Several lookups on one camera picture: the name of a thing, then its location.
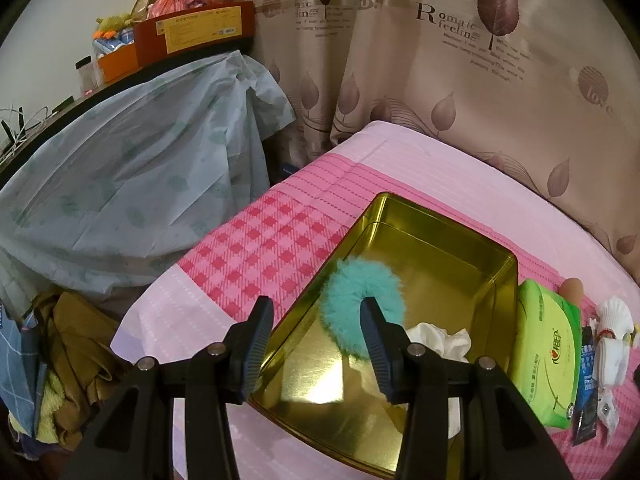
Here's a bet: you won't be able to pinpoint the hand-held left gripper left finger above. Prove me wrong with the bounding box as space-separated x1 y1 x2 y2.
60 296 276 480

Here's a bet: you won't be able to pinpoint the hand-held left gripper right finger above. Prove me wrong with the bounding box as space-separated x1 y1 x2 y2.
360 296 574 480

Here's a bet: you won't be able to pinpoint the white cloth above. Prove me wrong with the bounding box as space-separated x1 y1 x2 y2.
405 322 473 438

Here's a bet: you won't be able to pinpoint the teal fluffy scrunchie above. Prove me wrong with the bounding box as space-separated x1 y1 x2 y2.
319 258 411 361

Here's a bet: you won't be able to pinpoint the gold metal tin box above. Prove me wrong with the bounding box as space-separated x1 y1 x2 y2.
248 191 519 480

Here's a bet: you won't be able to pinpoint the black and blue sachet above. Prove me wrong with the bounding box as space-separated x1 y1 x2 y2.
571 326 601 447

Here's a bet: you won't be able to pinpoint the brown clothes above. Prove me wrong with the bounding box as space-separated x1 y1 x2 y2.
32 290 136 448

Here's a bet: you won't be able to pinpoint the green tissue pack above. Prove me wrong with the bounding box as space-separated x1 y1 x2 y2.
509 279 583 431

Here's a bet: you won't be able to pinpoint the pink checked bed sheet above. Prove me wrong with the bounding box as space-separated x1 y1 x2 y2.
110 120 640 480

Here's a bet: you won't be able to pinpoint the beige egg sponge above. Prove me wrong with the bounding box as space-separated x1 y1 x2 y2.
560 278 585 306

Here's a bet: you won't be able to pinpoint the yellow towel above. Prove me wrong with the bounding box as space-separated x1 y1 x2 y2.
35 360 68 446

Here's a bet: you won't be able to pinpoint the pale green cloth cover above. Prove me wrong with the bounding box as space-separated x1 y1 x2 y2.
0 50 297 311

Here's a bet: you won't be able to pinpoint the blue plaid cloth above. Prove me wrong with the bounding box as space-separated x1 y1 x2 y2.
0 300 48 441

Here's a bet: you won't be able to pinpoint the white sock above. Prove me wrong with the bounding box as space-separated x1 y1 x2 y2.
587 297 640 391

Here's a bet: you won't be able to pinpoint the beige leaf print curtain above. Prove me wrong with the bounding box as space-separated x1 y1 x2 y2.
250 0 640 281

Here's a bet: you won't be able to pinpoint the black desk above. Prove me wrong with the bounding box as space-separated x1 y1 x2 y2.
0 35 256 176

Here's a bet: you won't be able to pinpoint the orange box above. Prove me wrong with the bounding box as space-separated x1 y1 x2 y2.
97 45 141 84

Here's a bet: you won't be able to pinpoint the clear jar with black lid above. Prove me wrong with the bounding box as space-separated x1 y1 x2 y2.
75 55 98 98

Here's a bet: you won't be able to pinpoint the red cardboard box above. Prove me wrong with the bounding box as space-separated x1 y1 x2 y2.
132 1 257 68

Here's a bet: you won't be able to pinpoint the blue and white bottles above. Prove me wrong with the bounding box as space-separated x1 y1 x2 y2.
92 27 137 58

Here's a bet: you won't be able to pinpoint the orange plastic bag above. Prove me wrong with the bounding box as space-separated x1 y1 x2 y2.
148 0 221 18

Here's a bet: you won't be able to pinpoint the green plush toy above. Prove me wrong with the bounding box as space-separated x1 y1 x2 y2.
96 12 132 31

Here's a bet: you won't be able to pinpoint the white cables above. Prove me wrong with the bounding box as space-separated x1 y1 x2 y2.
0 105 51 161

